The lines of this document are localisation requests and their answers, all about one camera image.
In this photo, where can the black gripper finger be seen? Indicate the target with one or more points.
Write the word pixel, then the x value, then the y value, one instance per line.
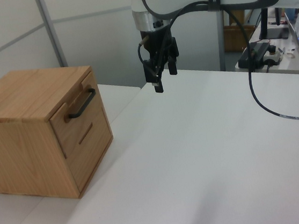
pixel 172 67
pixel 149 71

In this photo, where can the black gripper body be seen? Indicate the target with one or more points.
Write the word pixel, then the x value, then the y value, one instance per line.
pixel 154 39

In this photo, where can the wooden drawer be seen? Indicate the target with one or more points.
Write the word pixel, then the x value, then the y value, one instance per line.
pixel 89 156

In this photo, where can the grey metal upright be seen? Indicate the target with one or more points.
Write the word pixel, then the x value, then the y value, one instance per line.
pixel 222 41

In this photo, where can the brown cardboard box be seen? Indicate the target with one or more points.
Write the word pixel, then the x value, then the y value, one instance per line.
pixel 234 40

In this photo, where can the black control box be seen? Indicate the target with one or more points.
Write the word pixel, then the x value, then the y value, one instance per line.
pixel 256 51

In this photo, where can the emergency stop button unit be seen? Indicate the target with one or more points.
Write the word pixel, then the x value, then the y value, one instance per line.
pixel 272 56

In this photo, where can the black monitor stand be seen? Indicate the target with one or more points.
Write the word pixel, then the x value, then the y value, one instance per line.
pixel 265 23

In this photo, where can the grey side desk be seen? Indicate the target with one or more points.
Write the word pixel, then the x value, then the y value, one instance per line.
pixel 282 71

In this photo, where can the white tape roll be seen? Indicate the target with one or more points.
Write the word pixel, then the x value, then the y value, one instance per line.
pixel 290 54

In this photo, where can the wooden cabinet casing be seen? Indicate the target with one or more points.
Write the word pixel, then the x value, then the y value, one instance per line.
pixel 21 148

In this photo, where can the grey partition post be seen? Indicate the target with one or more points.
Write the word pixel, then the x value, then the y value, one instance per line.
pixel 51 34

